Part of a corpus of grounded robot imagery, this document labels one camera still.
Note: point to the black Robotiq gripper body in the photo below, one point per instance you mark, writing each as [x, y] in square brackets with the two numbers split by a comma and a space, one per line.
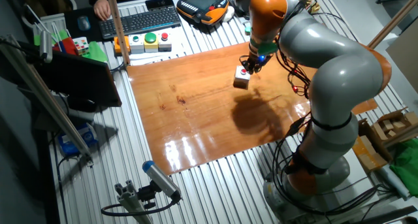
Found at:
[258, 61]

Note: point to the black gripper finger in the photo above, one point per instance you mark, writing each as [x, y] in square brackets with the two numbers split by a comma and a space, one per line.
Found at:
[247, 67]
[254, 70]

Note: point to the grey box small red button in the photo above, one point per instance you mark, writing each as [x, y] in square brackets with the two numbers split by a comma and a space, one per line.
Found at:
[241, 81]

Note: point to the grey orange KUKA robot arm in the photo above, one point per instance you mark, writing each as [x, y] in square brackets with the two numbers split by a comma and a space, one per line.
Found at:
[330, 73]

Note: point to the grey box red mushroom button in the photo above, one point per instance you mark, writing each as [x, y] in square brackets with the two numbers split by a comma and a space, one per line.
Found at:
[165, 42]

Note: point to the yellow box green button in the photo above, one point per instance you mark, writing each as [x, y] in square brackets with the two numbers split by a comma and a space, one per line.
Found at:
[151, 42]

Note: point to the white box small green button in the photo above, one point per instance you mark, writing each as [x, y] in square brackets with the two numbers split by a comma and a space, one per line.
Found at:
[136, 44]

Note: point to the orange button box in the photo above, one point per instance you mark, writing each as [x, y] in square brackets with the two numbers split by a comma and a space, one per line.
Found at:
[121, 45]

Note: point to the bare human hand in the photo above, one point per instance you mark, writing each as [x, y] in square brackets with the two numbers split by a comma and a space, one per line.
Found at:
[102, 9]

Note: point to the white rounded object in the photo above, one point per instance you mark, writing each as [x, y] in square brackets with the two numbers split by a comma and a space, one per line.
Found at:
[228, 14]

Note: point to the wooden board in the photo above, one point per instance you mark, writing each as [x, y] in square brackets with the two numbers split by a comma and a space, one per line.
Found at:
[202, 113]

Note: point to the orange black teach pendant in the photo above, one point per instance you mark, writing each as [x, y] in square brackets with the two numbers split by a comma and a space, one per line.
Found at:
[202, 5]

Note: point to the black phone-like device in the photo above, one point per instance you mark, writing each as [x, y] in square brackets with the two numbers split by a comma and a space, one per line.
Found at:
[160, 3]

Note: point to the black keyboard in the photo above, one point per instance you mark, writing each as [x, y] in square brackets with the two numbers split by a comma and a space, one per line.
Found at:
[140, 21]

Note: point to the thin wooden rod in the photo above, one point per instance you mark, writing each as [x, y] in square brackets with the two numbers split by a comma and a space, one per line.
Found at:
[117, 26]
[393, 20]

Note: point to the flat cardboard box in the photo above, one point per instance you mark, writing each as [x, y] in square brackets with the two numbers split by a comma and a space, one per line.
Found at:
[367, 153]

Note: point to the open cardboard box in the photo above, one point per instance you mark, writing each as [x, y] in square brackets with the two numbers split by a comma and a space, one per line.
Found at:
[390, 126]

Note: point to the green plastic piece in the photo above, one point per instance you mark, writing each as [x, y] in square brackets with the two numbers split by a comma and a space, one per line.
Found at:
[95, 51]

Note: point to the Rubik's cube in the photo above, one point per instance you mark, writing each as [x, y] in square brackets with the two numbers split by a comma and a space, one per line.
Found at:
[81, 46]

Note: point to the grey computer mouse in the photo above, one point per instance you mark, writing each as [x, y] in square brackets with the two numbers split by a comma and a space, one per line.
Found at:
[84, 23]

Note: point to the black flat monitor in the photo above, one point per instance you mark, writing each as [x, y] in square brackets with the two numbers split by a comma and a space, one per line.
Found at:
[78, 80]

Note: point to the black mouse pad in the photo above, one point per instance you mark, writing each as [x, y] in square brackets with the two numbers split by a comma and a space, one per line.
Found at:
[81, 26]

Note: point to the green cloth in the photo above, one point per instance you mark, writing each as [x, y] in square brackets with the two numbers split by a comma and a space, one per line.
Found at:
[406, 166]

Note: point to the red plastic piece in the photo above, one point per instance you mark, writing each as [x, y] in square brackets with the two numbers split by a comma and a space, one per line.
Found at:
[67, 45]

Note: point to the blue packet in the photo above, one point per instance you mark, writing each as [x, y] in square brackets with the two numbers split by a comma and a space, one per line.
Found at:
[76, 139]

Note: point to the aluminium profile bar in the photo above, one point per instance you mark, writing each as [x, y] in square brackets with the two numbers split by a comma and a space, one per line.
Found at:
[42, 96]

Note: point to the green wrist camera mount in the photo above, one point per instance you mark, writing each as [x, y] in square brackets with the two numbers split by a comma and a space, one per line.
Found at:
[267, 48]

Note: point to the silver camera blue end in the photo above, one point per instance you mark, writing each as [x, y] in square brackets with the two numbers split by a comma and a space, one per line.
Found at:
[161, 180]

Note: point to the aluminium camera mount profile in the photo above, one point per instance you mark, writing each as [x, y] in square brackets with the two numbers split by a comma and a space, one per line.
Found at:
[130, 201]

